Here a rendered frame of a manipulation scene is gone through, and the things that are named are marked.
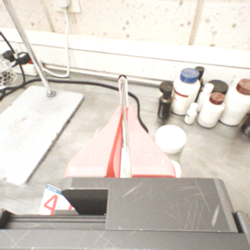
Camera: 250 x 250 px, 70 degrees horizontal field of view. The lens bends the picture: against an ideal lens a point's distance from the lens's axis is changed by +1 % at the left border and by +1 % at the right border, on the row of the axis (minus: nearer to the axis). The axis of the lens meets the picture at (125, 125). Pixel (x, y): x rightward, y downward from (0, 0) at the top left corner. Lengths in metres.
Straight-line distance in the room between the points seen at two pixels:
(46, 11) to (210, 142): 0.62
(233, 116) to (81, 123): 0.39
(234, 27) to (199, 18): 0.09
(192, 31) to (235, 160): 0.35
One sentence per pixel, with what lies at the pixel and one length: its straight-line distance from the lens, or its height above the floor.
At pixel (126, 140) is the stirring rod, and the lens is 0.16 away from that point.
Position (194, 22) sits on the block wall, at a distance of 0.57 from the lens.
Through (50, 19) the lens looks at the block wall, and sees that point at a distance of 0.71.
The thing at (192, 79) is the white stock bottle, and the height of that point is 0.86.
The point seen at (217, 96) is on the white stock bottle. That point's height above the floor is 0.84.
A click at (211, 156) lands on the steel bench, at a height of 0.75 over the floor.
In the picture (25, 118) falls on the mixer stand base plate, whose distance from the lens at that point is 0.56.
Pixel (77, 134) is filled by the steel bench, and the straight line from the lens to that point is 0.48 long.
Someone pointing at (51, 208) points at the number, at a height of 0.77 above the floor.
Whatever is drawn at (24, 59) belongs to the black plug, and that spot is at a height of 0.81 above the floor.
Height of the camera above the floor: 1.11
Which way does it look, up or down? 50 degrees down
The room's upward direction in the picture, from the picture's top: 4 degrees counter-clockwise
